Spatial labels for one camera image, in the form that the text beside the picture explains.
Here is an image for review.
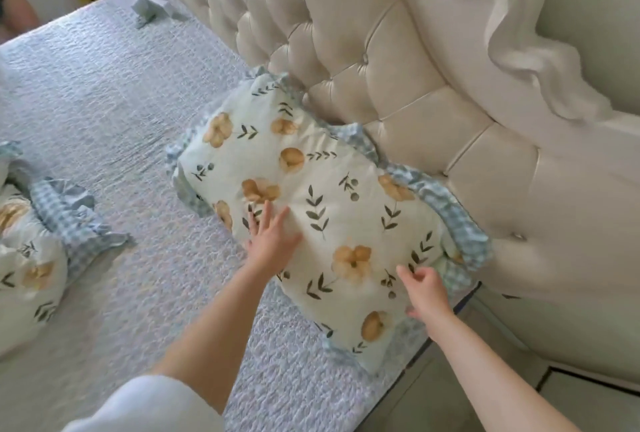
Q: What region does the person's right hand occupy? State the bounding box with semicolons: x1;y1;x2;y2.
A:
397;266;454;333

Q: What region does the person's left hand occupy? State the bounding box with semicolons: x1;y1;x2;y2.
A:
243;200;304;278

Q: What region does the floral pillow with checked frill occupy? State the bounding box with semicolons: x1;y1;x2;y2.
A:
0;141;134;358
166;66;493;376

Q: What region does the person's right forearm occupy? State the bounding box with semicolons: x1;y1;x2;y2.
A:
423;311;582;432

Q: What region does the person's left forearm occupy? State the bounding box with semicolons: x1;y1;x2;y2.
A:
152;261;282;416

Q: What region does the white textured bedspread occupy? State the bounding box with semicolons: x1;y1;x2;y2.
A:
0;0;481;432

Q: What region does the cream tufted headboard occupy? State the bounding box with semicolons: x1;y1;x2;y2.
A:
134;0;640;390

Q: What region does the person's white sleeve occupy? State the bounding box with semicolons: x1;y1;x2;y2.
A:
62;375;226;432

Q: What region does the folded pale blue cloth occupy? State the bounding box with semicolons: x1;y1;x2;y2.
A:
131;0;192;30

